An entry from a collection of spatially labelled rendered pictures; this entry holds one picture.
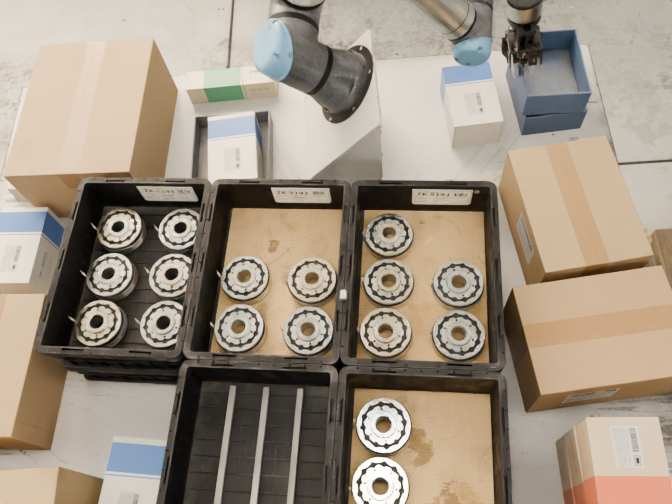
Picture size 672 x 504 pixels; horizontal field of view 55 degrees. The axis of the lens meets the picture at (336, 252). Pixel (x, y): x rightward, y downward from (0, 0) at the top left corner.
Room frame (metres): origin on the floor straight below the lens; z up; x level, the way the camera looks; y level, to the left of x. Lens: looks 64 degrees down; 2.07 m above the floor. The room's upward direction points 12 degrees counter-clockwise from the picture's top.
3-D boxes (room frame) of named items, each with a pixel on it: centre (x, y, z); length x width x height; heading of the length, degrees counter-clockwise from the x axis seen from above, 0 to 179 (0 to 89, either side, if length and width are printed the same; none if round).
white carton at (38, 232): (0.83, 0.74, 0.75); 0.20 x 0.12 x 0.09; 168
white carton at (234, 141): (0.98, 0.20, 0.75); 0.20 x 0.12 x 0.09; 175
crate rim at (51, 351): (0.64, 0.42, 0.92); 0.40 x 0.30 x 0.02; 166
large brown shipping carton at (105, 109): (1.11, 0.53, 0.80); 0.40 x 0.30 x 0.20; 169
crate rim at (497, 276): (0.50, -0.16, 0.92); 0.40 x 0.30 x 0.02; 166
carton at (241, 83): (1.23, 0.18, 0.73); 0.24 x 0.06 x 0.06; 82
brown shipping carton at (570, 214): (0.61, -0.52, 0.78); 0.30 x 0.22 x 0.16; 177
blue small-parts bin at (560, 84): (0.99, -0.60, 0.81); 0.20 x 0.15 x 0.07; 171
